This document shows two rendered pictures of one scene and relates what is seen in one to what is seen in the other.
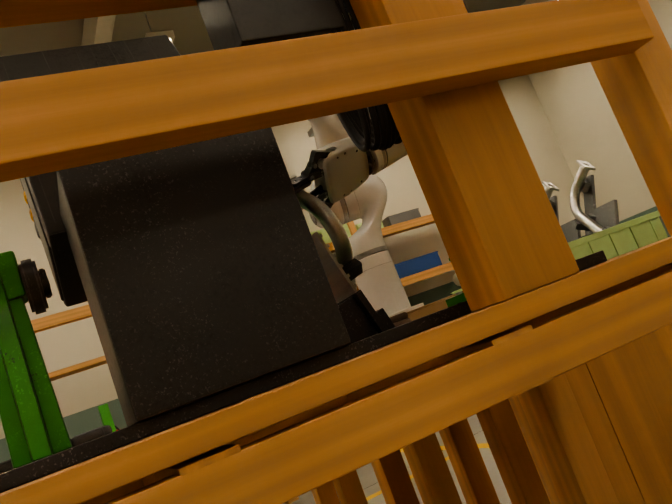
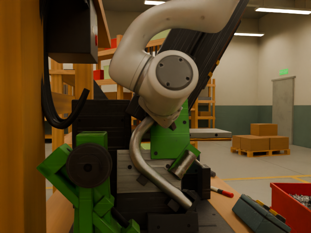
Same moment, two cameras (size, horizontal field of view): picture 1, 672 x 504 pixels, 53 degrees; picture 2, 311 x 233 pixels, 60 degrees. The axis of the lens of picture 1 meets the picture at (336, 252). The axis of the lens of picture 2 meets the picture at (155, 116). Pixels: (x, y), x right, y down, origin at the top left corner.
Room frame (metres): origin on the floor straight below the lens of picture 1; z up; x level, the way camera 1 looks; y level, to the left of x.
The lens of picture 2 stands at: (1.43, -0.67, 1.22)
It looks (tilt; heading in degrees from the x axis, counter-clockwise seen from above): 2 degrees down; 109
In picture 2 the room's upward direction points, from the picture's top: straight up
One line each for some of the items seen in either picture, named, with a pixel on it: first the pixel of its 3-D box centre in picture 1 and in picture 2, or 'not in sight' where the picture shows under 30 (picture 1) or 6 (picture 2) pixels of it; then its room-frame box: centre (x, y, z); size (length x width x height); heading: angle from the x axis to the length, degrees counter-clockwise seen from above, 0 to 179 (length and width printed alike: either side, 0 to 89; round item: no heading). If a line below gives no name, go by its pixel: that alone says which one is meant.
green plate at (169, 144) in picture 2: not in sight; (167, 122); (1.21, 0.11, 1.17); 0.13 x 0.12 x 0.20; 115
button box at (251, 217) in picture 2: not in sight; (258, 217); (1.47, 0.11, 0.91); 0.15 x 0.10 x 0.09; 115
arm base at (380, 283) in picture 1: (380, 288); not in sight; (1.90, -0.08, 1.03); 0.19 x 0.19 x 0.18
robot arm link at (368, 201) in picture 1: (363, 216); not in sight; (1.90, -0.11, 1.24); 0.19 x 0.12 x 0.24; 100
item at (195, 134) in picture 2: not in sight; (171, 134); (1.18, 0.27, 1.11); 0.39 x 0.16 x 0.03; 25
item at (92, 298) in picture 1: (200, 274); (105, 147); (0.95, 0.20, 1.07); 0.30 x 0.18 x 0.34; 115
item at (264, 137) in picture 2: not in sight; (259, 138); (1.79, 6.74, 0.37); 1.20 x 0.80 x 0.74; 36
